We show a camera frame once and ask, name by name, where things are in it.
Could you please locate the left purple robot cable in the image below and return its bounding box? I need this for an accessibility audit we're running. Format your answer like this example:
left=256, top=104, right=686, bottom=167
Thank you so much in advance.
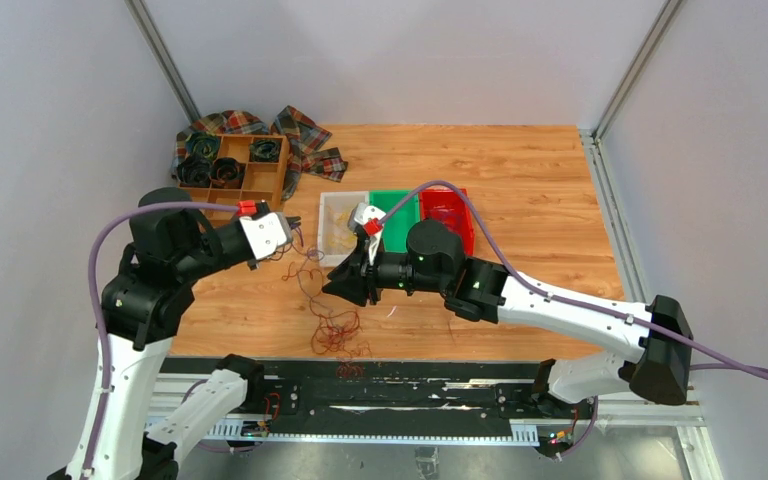
left=79, top=199, right=258, bottom=480

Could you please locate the green plastic bin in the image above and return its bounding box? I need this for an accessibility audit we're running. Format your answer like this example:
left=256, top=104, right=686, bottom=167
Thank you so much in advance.
left=370, top=190, right=421, bottom=253

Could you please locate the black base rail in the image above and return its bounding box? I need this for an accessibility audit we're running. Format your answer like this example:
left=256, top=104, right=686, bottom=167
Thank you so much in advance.
left=158, top=357, right=670, bottom=439

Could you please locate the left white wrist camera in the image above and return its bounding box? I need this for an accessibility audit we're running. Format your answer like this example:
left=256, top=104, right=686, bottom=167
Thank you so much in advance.
left=237, top=212, right=292, bottom=261

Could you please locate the plaid cloth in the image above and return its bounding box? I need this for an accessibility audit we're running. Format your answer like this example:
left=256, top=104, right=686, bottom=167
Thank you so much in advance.
left=171, top=105, right=349, bottom=182

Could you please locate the wooden compartment tray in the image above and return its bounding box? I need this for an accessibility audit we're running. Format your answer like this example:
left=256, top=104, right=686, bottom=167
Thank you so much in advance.
left=173, top=134, right=290, bottom=210

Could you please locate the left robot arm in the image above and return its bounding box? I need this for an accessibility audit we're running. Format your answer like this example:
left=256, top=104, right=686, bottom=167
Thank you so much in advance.
left=56, top=187, right=298, bottom=479

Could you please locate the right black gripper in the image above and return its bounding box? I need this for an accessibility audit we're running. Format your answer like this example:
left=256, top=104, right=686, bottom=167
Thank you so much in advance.
left=321, top=236, right=446, bottom=308

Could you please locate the yellow cable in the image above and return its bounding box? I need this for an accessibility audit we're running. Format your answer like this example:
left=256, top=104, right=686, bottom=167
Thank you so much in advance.
left=327, top=205, right=359, bottom=253

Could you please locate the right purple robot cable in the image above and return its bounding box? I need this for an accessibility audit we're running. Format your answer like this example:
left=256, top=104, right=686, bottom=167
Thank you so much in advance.
left=364, top=180, right=768, bottom=460

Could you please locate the white plastic bin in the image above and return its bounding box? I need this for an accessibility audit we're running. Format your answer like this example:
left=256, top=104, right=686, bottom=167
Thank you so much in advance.
left=317, top=191, right=369, bottom=268

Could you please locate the rolled dark tie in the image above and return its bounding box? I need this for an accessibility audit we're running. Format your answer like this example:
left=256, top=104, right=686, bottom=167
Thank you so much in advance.
left=185, top=131, right=221, bottom=160
left=175, top=154, right=212, bottom=188
left=249, top=138, right=282, bottom=163
left=210, top=157, right=245, bottom=189

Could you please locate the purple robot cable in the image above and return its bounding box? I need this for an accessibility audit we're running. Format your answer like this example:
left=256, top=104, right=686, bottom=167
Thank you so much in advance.
left=79, top=199, right=258, bottom=480
left=364, top=180, right=768, bottom=460

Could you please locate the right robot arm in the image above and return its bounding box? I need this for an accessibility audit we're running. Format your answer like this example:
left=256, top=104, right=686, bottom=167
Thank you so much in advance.
left=323, top=220, right=693, bottom=417

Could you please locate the red plastic bin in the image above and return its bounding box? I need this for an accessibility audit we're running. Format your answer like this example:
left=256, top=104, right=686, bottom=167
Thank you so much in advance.
left=419, top=187, right=475, bottom=256

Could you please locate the red cable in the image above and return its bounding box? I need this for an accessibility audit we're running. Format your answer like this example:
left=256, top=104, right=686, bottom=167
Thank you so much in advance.
left=281, top=248, right=372, bottom=380

